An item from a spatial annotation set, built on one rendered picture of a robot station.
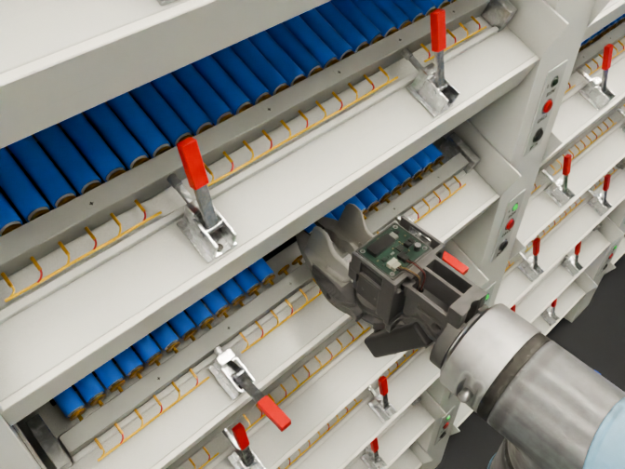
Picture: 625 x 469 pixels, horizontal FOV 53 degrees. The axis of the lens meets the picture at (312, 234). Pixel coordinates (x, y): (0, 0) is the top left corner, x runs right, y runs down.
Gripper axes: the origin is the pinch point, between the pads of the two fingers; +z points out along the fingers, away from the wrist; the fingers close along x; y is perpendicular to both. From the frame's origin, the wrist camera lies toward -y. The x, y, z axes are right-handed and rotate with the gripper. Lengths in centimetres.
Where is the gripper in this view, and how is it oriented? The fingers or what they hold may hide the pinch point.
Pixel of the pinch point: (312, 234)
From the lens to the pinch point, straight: 67.9
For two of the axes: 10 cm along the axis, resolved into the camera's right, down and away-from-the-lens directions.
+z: -6.9, -5.4, 4.8
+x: -7.2, 5.0, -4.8
